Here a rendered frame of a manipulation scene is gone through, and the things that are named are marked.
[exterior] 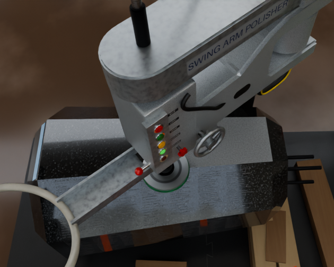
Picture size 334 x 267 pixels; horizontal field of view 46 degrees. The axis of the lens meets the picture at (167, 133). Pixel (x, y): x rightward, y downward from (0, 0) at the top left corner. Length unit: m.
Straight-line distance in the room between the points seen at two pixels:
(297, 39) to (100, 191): 0.96
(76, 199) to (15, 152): 1.57
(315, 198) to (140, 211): 1.20
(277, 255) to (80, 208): 1.24
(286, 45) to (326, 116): 1.51
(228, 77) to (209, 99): 0.10
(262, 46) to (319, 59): 2.01
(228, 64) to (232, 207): 0.78
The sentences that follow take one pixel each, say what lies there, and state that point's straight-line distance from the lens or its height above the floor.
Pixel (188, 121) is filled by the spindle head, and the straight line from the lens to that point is 1.35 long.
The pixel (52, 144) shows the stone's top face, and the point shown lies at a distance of 2.04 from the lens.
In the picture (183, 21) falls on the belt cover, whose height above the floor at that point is 1.69.
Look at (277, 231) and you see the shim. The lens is 2.42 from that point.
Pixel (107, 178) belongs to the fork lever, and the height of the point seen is 1.08.
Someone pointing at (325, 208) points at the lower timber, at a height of 0.09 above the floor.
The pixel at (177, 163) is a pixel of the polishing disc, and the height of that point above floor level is 0.88.
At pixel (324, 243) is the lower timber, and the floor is 0.09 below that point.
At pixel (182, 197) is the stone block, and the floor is 0.72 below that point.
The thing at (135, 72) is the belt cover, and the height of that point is 1.69.
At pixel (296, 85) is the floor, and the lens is 3.20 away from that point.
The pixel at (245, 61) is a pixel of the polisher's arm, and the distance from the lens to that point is 1.41.
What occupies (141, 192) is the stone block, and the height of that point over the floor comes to 0.75.
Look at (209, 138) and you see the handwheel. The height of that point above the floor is 1.22.
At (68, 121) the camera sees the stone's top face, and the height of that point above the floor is 0.82.
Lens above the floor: 2.50
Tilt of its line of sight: 60 degrees down
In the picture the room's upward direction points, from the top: 8 degrees counter-clockwise
